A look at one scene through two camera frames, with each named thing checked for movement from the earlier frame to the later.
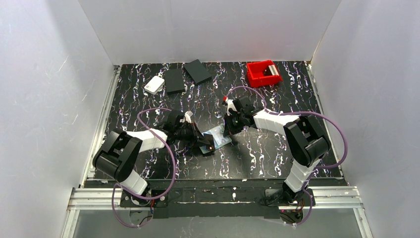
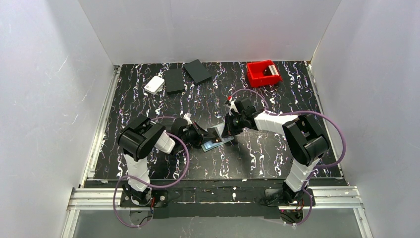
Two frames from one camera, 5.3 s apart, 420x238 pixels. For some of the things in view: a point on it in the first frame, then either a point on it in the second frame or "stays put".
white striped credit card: (273, 70) stays put
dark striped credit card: (210, 139) to (212, 131)
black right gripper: (231, 124) stays put
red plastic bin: (259, 74) stays put
